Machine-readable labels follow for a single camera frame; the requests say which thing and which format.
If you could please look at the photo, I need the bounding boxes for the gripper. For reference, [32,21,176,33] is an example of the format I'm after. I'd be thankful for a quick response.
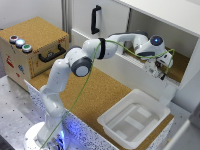
[143,52,174,77]

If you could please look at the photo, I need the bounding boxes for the white plastic box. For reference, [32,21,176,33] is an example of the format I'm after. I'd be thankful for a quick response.
[96,88,172,150]

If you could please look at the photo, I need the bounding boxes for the wooden drawer box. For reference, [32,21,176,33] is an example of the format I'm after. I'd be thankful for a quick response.
[0,16,71,92]

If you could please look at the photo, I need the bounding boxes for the white cabinet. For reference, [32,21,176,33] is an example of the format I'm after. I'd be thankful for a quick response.
[70,0,200,114]

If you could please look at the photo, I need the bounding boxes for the white sliding door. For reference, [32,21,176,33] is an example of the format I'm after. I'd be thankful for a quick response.
[71,0,131,44]

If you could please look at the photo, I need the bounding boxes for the green button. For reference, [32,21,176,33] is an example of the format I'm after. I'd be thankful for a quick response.
[21,43,33,54]

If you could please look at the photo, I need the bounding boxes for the blue button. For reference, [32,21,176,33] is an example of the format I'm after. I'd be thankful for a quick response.
[14,38,26,49]

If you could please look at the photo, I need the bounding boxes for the red button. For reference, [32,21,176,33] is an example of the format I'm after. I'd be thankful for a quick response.
[8,34,20,45]

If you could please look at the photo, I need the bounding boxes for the green cable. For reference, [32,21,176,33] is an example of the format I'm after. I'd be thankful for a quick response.
[39,38,176,150]

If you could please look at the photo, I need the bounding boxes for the black door handle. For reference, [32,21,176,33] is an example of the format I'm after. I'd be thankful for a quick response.
[90,4,102,36]

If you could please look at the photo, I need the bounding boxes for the black drawer handle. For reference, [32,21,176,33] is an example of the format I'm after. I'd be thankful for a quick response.
[37,43,67,64]

